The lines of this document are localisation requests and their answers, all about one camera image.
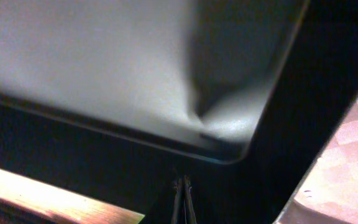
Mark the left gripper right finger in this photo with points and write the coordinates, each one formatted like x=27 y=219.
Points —
x=189 y=208

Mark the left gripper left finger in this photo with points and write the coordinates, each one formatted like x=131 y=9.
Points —
x=176 y=214

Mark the white bowl with rice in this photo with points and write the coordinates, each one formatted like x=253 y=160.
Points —
x=185 y=76

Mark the black plastic tray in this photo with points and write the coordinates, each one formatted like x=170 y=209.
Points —
x=318 y=83

